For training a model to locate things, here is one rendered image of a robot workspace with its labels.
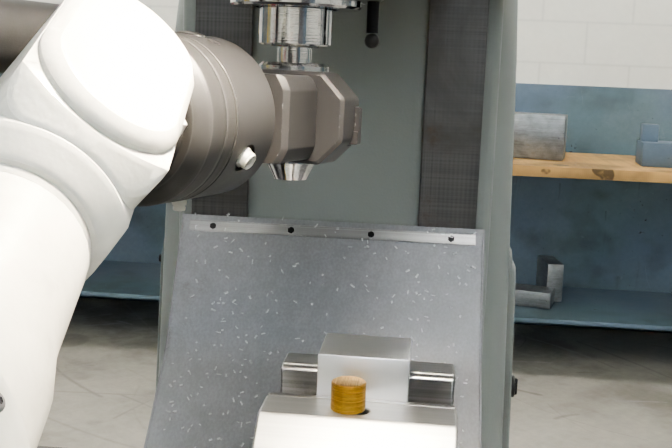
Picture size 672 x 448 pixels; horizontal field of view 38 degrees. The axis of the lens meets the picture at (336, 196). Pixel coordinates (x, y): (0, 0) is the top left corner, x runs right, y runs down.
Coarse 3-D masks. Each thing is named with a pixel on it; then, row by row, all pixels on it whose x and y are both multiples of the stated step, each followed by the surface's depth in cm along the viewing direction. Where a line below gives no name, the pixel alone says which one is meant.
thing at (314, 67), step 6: (264, 66) 63; (270, 66) 62; (276, 66) 62; (282, 66) 62; (288, 66) 62; (294, 66) 62; (300, 66) 62; (306, 66) 62; (312, 66) 62; (318, 66) 62; (324, 66) 63
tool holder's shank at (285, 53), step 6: (282, 48) 63; (288, 48) 63; (294, 48) 63; (300, 48) 63; (306, 48) 63; (282, 54) 63; (288, 54) 63; (294, 54) 63; (300, 54) 63; (306, 54) 63; (282, 60) 63; (288, 60) 63; (294, 60) 63; (300, 60) 63; (306, 60) 63
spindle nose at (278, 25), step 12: (264, 12) 62; (276, 12) 62; (288, 12) 61; (300, 12) 61; (312, 12) 61; (324, 12) 62; (264, 24) 62; (276, 24) 62; (288, 24) 61; (300, 24) 61; (312, 24) 62; (324, 24) 62; (264, 36) 62; (276, 36) 62; (288, 36) 61; (300, 36) 61; (312, 36) 62; (324, 36) 62
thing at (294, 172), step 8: (272, 168) 64; (280, 168) 64; (288, 168) 63; (296, 168) 64; (304, 168) 64; (312, 168) 65; (280, 176) 64; (288, 176) 64; (296, 176) 64; (304, 176) 64
